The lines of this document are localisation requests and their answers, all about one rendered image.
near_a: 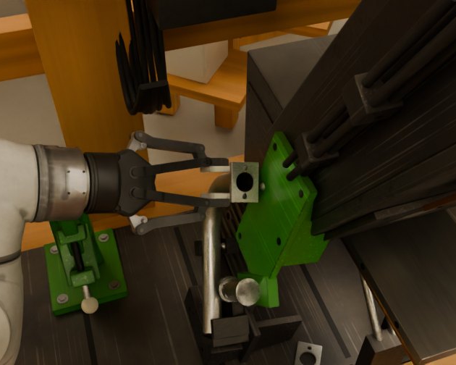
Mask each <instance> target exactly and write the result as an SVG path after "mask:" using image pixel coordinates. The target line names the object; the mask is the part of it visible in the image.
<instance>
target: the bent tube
mask: <svg viewBox="0 0 456 365"><path fill-rule="evenodd" d="M244 165H245V166H246V170H244V169H243V168H242V167H243V166H244ZM258 168H259V163H258V162H244V161H231V162H230V172H229V173H224V174H222V175H219V176H218V177H217V178H216V179H215V180H214V181H213V182H212V184H211V186H210V188H209V189H208V193H229V202H233V203H258ZM242 195H245V199H243V198H242ZM222 210H223V207H210V208H208V209H207V210H206V219H205V220H203V221H202V285H203V332H204V333H211V319H217V318H222V312H221V299H220V297H219V296H218V293H217V290H216V288H217V284H218V282H219V280H220V279H221V215H222Z"/></svg>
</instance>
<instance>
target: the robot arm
mask: <svg viewBox="0 0 456 365"><path fill-rule="evenodd" d="M129 139H130V142H129V143H128V145H127V148H126V149H124V150H121V151H119V152H117V153H104V152H85V153H84V154H83V153H82V151H81V150H80V149H79V148H78V147H75V148H73V147H63V146H62V147H59V146H52V145H42V144H35V145H30V144H23V143H16V142H14V141H11V140H7V139H5V138H0V365H14V363H15V361H16V359H17V355H18V353H19V349H20V342H21V336H22V319H23V300H24V293H23V274H22V265H21V244H22V236H23V233H24V229H25V223H26V222H50V221H70V220H77V219H79V218H80V217H81V216H82V214H83V212H84V213H85V214H113V213H117V214H120V215H122V216H123V217H127V219H128V221H129V223H130V225H131V228H130V232H131V233H132V234H136V235H143V234H145V233H147V232H148V231H150V230H152V229H154V228H157V227H167V226H172V225H181V224H186V223H191V222H200V221H203V220H205V219H206V210H207V209H208V208H210V207H228V206H229V193H202V194H201V195H200V197H195V196H185V195H180V194H174V193H165V192H161V191H156V186H155V179H156V175H157V174H161V173H166V172H175V171H180V170H185V169H194V168H199V167H200V171H201V172H230V166H229V160H228V159H227V158H210V157H207V156H206V153H205V146H204V145H203V144H199V143H190V142H184V141H179V140H169V139H163V138H154V137H152V136H150V135H149V134H147V133H144V132H143V131H141V130H139V131H136V132H133V133H130V135H129ZM145 148H152V149H158V150H164V151H174V152H180V153H186V154H192V155H193V158H194V159H189V160H184V161H174V162H169V163H163V164H154V165H151V164H150V163H149V162H147V161H146V160H145V159H144V158H143V157H141V156H140V155H138V154H137V153H136V151H137V150H144V149H145ZM151 201H158V202H164V203H170V204H179V205H186V206H194V209H193V211H192V212H186V213H181V214H170V215H165V216H160V217H150V218H147V217H145V216H138V215H137V214H136V213H138V212H139V211H140V210H141V209H142V208H143V207H145V206H146V205H147V204H149V203H150V202H151Z"/></svg>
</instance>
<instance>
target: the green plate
mask: <svg viewBox="0 0 456 365"><path fill-rule="evenodd" d="M293 151H294V150H293V148H292V147H291V145H290V143H289V141H288V140H287V138H286V136H285V134H284V133H283V132H282V131H276V132H275V133H274V136H273V138H272V141H271V144H270V146H269V149H268V151H267V154H266V157H265V159H264V161H263V164H262V167H261V170H260V172H259V174H258V203H248V204H247V206H246V208H245V211H244V214H243V216H242V219H241V221H240V224H239V227H238V228H237V232H236V234H235V237H236V240H237V242H238V245H239V247H240V250H241V251H242V254H243V256H244V259H245V261H246V264H247V265H248V269H249V270H250V273H251V274H262V275H268V277H269V279H270V280H271V279H275V278H276V276H277V275H278V273H279V270H280V269H281V267H283V266H289V265H296V264H308V263H315V262H318V260H319V259H320V258H321V255H322V254H323V252H324V250H325V248H326V247H327V245H328V243H329V241H330V240H327V241H324V235H325V233H323V234H320V235H315V236H313V235H311V226H312V222H311V214H312V209H313V202H314V200H315V198H316V196H317V194H318V191H317V189H316V187H315V185H314V184H313V182H312V181H311V179H310V177H309V176H308V175H307V176H306V177H303V176H301V175H298V176H297V177H296V178H295V179H294V180H292V181H288V180H287V178H286V176H287V174H288V173H290V172H291V171H292V170H293V169H294V168H295V167H296V166H297V164H296V163H295V161H294V162H293V163H292V164H291V165H290V166H289V167H288V168H284V167H283V166H282V162H283V161H284V160H285V159H286V158H287V157H288V156H289V155H290V154H291V153H292V152H293ZM261 183H264V185H265V189H264V190H261V189H260V184H261Z"/></svg>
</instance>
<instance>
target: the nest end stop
mask: <svg viewBox="0 0 456 365"><path fill-rule="evenodd" d="M248 341H249V339H248V335H241V336H236V337H228V338H223V339H218V340H213V339H212V336H211V334H207V335H202V343H205V344H207V345H210V346H211V347H214V348H215V347H219V346H224V345H231V344H236V343H244V342H248Z"/></svg>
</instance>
